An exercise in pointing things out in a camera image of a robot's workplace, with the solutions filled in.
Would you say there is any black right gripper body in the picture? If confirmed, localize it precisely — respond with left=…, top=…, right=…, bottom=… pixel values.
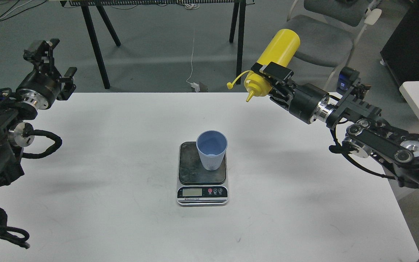
left=282, top=84, right=330, bottom=124

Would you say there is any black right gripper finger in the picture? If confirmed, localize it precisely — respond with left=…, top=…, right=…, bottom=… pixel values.
left=251, top=62, right=294, bottom=91
left=268, top=87, right=292, bottom=110

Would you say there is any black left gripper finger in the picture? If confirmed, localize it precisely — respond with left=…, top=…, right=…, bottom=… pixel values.
left=57, top=67, right=77, bottom=101
left=23, top=39, right=60, bottom=75

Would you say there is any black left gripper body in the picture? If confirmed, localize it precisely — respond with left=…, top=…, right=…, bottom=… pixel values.
left=16, top=71, right=62, bottom=110

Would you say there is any yellow squeeze bottle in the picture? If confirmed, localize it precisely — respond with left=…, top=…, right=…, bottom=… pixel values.
left=227, top=29, right=300, bottom=102

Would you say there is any blue plastic cup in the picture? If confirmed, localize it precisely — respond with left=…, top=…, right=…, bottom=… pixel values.
left=196, top=130, right=228, bottom=171

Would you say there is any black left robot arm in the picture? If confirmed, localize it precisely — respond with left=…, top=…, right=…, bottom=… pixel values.
left=0, top=38, right=77, bottom=249

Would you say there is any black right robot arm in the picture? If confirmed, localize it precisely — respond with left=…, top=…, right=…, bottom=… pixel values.
left=251, top=62, right=419, bottom=189

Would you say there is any digital kitchen scale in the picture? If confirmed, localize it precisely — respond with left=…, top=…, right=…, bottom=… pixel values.
left=176, top=142, right=228, bottom=207

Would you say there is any grey office chair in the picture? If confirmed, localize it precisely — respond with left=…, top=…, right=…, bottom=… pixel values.
left=284, top=0, right=382, bottom=90

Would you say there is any black trestle table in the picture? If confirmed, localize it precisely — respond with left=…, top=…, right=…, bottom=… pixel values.
left=60, top=0, right=256, bottom=90

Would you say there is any black cabinet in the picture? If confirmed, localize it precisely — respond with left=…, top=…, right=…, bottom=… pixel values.
left=380, top=0, right=419, bottom=86

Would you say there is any white cable with plug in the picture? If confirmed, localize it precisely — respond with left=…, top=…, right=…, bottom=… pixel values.
left=185, top=29, right=208, bottom=92

